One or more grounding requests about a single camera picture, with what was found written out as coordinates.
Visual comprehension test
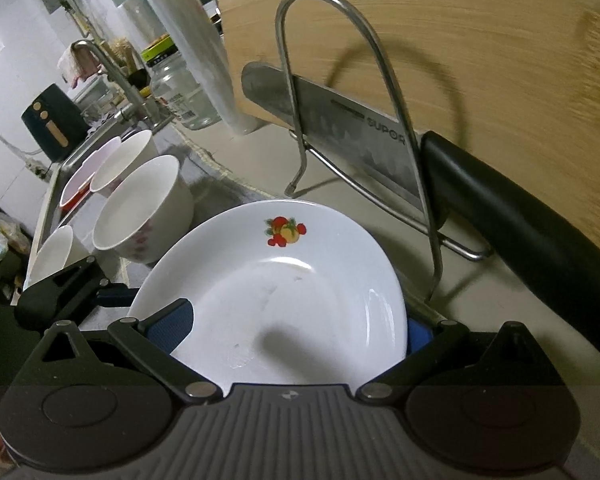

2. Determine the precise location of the steel cleaver black handle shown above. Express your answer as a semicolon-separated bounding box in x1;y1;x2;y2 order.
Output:
240;61;600;342

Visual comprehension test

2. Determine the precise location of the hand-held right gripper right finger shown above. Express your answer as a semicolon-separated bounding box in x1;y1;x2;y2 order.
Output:
355;317;552;402

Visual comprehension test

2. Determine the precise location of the bundle of chopsticks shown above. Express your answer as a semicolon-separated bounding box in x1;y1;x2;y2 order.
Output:
109;36;137;69

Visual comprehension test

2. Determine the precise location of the white bowl pink floral print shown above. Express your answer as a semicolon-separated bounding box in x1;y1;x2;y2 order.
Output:
90;130;159;197
29;225;89;289
92;155;196;264

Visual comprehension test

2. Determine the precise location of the tall plastic wrap roll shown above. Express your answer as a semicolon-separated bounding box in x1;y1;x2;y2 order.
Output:
124;0;254;137

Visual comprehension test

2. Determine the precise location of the bamboo cutting board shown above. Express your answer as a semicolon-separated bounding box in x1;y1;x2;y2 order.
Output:
211;0;600;377

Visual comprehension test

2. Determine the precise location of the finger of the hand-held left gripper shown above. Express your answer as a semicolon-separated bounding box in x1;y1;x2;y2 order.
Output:
54;255;134;309

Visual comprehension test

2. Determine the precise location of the glass jar green lid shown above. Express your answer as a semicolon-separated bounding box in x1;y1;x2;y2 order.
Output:
140;35;222;132

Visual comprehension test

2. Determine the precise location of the dark green air fryer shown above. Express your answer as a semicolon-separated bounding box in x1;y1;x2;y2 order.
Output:
21;85;89;162

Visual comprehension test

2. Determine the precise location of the steel faucet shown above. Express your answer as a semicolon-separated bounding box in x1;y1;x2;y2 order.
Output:
72;40;174;134

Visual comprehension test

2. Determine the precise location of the pink hanging cloth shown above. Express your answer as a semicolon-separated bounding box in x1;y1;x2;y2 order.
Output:
56;42;102;84

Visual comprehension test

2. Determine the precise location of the metal wire knife rack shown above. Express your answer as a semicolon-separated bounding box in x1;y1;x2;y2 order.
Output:
274;0;494;326

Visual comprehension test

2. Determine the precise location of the white fruit-print plate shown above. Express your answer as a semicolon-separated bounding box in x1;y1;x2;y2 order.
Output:
127;200;409;387

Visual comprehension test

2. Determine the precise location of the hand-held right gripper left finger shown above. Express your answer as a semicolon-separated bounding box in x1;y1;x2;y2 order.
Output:
36;298;219;402

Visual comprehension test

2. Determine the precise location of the pile of plastic bags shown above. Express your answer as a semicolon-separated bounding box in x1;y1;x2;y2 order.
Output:
0;204;32;273

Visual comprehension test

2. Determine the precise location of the red white drain basket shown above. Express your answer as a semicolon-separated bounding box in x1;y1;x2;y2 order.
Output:
60;136;124;212

